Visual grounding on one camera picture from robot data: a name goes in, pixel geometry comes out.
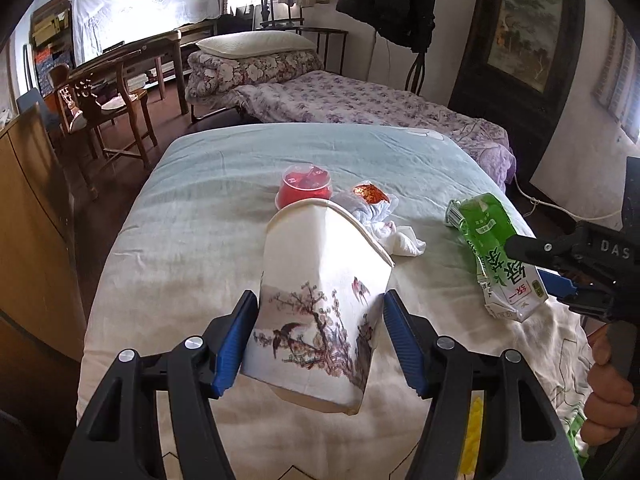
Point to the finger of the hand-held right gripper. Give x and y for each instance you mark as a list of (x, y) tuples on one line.
[(557, 284), (542, 251)]

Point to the black coat stand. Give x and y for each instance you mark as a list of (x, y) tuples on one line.
[(416, 72)]

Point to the folded floral quilt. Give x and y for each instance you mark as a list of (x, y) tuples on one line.
[(250, 67)]

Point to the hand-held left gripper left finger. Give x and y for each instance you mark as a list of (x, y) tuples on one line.
[(235, 345)]

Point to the white pillow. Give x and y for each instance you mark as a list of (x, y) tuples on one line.
[(255, 44)]

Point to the white plastic bag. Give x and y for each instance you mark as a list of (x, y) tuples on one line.
[(360, 212)]

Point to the wooden chair with cushion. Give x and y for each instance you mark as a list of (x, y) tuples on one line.
[(132, 100)]

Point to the person's right hand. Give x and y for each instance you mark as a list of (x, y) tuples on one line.
[(602, 390)]

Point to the black jacket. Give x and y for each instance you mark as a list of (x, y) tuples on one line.
[(390, 0)]

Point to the carved wooden chair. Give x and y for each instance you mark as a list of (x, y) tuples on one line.
[(80, 97)]

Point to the wooden table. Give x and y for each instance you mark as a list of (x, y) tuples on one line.
[(135, 50)]

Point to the white lace cloth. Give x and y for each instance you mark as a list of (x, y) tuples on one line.
[(145, 0)]

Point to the orange foil wrapper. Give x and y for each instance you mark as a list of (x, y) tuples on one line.
[(370, 194)]

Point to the yellow fluffy item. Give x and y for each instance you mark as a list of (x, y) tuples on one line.
[(475, 425)]

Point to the crumpled white tissue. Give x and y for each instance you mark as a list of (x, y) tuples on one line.
[(405, 242)]

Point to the red jelly cup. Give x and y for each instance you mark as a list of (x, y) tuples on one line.
[(305, 190)]

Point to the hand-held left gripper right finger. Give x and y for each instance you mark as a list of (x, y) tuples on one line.
[(405, 345)]

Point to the wooden cabinet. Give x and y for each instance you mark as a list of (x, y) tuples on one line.
[(35, 240)]

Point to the green drink carton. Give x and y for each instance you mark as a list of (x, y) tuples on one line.
[(480, 225)]

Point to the dark framed painting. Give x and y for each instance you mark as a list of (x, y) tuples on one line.
[(530, 25)]

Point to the daybed with purple sheet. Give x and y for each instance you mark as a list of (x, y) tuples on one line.
[(360, 100)]

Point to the dark wooden chair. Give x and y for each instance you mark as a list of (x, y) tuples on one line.
[(275, 7)]

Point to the white painted fabric bin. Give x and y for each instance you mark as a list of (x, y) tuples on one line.
[(320, 270)]

